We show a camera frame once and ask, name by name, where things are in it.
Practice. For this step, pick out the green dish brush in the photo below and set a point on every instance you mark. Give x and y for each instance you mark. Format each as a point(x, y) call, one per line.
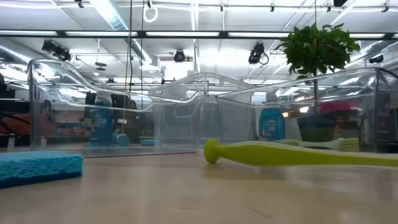
point(348, 144)
point(280, 155)

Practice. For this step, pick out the black hanging camera unit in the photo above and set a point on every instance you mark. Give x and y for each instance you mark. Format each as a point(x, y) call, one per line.
point(256, 53)
point(59, 51)

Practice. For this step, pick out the red storage bins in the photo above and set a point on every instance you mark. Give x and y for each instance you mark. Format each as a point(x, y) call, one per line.
point(339, 107)

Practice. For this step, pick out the blue cellulose sponge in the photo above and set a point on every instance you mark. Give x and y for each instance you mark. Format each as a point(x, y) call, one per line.
point(37, 166)
point(149, 142)

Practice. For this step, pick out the green potted plant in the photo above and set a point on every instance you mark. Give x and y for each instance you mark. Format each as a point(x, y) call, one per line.
point(317, 49)

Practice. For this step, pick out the clear plastic bin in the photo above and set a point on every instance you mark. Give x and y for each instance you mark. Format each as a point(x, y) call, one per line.
point(236, 124)
point(174, 130)
point(199, 76)

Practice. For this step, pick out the blue Dawn dish soap bottle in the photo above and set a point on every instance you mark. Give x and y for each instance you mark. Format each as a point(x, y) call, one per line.
point(272, 124)
point(101, 124)

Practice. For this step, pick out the round black overhead camera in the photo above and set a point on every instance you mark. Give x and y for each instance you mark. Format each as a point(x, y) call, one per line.
point(179, 56)

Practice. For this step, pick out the black overhead light bar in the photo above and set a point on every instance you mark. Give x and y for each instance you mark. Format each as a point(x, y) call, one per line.
point(141, 34)

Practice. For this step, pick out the silver ceiling duct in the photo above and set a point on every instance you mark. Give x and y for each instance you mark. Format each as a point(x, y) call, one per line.
point(109, 12)

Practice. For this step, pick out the small black ceiling fixture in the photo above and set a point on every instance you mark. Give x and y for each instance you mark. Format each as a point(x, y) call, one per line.
point(376, 59)

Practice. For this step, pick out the person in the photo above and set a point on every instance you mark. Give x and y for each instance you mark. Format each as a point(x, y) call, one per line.
point(46, 123)

